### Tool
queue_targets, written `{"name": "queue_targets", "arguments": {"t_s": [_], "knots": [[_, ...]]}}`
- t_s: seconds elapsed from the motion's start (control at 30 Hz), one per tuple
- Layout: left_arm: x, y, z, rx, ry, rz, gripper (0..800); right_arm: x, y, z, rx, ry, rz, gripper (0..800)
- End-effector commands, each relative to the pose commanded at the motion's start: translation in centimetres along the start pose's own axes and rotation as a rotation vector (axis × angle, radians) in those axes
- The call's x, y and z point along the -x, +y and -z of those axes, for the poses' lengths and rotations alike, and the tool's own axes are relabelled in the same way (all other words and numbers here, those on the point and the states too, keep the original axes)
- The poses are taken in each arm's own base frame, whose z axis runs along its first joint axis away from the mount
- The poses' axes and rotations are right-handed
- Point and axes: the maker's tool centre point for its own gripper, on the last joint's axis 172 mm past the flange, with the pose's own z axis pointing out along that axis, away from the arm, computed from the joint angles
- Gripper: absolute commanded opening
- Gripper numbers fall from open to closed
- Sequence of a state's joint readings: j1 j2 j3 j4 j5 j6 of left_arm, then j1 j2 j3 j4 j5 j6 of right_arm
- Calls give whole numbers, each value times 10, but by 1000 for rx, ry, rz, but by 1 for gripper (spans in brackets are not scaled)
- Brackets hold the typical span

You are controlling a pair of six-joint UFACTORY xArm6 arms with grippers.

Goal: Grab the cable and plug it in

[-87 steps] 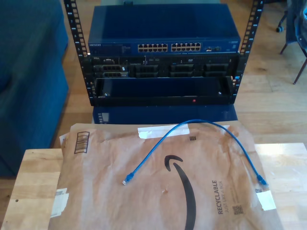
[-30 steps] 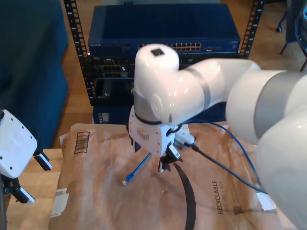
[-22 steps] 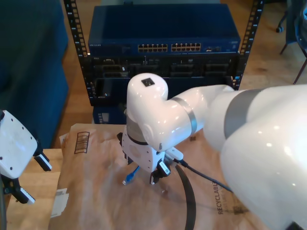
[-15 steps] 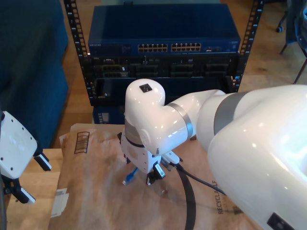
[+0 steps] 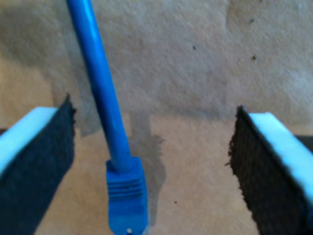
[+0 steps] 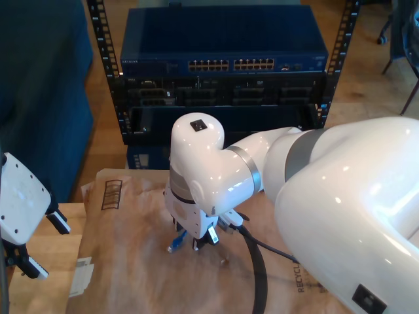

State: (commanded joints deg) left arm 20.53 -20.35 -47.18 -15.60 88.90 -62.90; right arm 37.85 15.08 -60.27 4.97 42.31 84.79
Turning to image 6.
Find blue sofa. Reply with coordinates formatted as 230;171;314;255
0;0;96;245

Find thick black camera cable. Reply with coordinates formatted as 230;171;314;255
225;222;302;262

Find blue network cable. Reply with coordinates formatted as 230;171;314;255
166;230;189;253

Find office chair castor base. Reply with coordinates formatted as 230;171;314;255
375;12;393;46

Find brown paper mailer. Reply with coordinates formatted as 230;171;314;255
65;168;354;314

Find white paper label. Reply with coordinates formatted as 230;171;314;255
68;256;95;298

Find blue device under rack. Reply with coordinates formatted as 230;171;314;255
126;145;172;171

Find chair with draped jacket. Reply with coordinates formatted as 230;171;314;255
381;0;419;117

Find black rack frame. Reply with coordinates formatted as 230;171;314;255
86;0;361;147

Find blue network switch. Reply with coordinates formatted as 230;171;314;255
119;6;329;77

